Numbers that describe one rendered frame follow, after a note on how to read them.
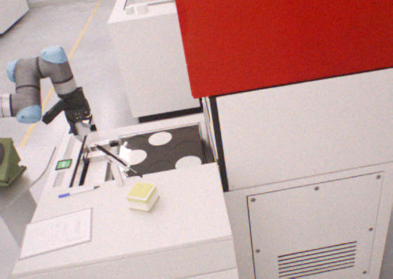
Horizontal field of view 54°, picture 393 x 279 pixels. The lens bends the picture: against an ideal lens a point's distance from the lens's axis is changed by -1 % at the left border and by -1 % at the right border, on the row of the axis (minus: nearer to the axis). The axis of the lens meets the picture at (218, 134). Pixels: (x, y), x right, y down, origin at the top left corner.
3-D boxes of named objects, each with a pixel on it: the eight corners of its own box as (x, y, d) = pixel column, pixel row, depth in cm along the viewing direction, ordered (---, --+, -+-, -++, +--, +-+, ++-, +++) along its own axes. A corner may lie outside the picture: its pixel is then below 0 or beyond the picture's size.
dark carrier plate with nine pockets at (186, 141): (198, 125, 172) (198, 124, 172) (206, 172, 144) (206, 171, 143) (122, 138, 171) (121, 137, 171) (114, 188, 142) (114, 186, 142)
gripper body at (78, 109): (92, 121, 137) (81, 91, 130) (67, 127, 135) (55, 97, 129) (91, 111, 143) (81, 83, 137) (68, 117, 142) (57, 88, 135)
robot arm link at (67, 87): (50, 85, 126) (52, 76, 133) (55, 98, 129) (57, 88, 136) (73, 80, 128) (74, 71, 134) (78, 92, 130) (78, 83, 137)
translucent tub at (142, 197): (161, 199, 123) (156, 183, 120) (150, 216, 118) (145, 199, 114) (140, 195, 126) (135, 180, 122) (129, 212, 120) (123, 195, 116)
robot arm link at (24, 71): (5, 87, 121) (39, 82, 121) (4, 56, 124) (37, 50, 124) (17, 97, 129) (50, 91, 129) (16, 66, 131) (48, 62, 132)
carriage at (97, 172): (112, 148, 172) (111, 144, 171) (103, 204, 142) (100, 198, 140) (95, 151, 172) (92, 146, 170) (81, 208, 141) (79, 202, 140)
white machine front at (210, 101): (205, 94, 213) (195, 24, 191) (228, 191, 144) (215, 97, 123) (200, 95, 213) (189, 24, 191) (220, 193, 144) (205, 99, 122)
